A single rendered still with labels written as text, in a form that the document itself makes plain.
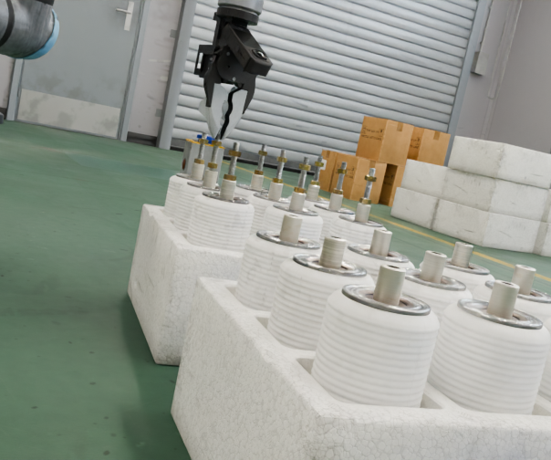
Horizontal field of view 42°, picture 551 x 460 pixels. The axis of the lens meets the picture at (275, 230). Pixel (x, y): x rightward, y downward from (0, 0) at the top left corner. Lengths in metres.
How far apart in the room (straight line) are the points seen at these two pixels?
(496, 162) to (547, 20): 4.47
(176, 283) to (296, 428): 0.52
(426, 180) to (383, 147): 0.90
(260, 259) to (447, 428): 0.30
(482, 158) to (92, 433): 3.29
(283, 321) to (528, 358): 0.22
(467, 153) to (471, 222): 0.38
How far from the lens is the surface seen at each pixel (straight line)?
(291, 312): 0.68
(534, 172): 4.01
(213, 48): 1.23
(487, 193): 3.88
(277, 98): 6.87
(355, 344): 0.58
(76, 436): 0.85
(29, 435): 0.84
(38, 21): 1.48
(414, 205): 4.30
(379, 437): 0.56
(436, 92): 7.85
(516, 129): 8.08
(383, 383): 0.58
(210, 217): 1.08
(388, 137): 5.12
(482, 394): 0.65
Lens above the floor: 0.37
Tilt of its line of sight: 8 degrees down
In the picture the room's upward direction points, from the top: 12 degrees clockwise
